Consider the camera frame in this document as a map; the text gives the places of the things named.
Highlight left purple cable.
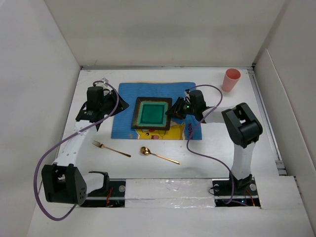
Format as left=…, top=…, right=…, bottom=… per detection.
left=34, top=81, right=119, bottom=221

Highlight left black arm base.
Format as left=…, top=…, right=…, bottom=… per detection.
left=81, top=179, right=126, bottom=208

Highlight gold fork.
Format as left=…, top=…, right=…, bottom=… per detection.
left=92, top=140, right=131, bottom=158

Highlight blue yellow printed cloth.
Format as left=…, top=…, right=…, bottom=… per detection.
left=111, top=82, right=198, bottom=140

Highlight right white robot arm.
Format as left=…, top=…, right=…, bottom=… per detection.
left=165, top=90, right=263, bottom=195

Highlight green square plate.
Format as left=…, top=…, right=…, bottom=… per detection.
left=131, top=97, right=172, bottom=130

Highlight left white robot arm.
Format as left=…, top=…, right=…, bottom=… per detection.
left=41, top=85, right=129, bottom=205

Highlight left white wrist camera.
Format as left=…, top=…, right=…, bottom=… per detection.
left=96, top=78, right=109, bottom=86

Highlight gold spoon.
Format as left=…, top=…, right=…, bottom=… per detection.
left=140, top=147, right=181, bottom=165

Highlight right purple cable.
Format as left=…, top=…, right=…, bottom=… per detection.
left=185, top=84, right=247, bottom=207

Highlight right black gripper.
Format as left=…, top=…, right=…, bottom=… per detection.
left=164, top=96, right=197, bottom=119

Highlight pink plastic cup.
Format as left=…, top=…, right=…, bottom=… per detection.
left=222, top=68, right=241, bottom=92

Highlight purple cable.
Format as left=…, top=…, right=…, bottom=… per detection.
left=34, top=81, right=119, bottom=221
left=185, top=84, right=247, bottom=207

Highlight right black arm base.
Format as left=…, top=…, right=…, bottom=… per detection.
left=208, top=176, right=261, bottom=207

